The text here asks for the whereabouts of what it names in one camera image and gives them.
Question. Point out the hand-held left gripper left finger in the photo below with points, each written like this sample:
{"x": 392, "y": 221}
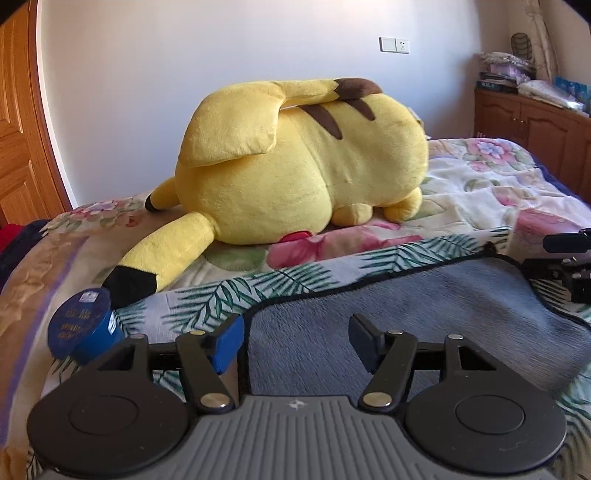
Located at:
{"x": 227, "y": 345}

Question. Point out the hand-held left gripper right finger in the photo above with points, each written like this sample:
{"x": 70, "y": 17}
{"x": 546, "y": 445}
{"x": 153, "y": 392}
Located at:
{"x": 363, "y": 342}

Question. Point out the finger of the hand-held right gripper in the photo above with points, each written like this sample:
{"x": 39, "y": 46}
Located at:
{"x": 568, "y": 242}
{"x": 572, "y": 277}

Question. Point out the grey towel with black edge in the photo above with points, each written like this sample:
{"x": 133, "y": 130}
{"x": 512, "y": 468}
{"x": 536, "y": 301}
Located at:
{"x": 438, "y": 304}

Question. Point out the palm leaf print cloth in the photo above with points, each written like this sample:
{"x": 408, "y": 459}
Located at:
{"x": 207, "y": 295}

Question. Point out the floral blanket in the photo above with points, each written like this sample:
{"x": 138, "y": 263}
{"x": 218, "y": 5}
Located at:
{"x": 485, "y": 184}

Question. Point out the wooden cabinet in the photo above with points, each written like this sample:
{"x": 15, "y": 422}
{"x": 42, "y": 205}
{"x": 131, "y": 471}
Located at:
{"x": 531, "y": 129}

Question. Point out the dark blue round can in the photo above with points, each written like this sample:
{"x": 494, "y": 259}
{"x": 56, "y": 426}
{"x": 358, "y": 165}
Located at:
{"x": 78, "y": 325}

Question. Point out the white plastic bag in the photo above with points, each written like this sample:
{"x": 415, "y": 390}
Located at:
{"x": 547, "y": 92}

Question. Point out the blue printed box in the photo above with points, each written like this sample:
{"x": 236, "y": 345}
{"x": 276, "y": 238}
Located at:
{"x": 572, "y": 87}

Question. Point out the yellow plush toy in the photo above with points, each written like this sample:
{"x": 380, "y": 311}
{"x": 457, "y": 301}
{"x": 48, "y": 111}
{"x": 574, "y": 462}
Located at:
{"x": 300, "y": 175}

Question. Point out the stack of books and cloths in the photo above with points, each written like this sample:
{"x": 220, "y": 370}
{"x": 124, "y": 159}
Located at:
{"x": 503, "y": 71}

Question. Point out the dark blue cloth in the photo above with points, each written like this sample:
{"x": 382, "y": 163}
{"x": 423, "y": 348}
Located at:
{"x": 18, "y": 267}

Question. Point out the red cloth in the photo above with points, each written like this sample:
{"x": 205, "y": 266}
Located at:
{"x": 11, "y": 237}

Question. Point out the wooden door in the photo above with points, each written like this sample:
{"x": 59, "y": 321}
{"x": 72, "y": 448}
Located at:
{"x": 18, "y": 138}

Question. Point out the white wall switch socket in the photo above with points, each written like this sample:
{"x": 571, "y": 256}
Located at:
{"x": 395, "y": 45}

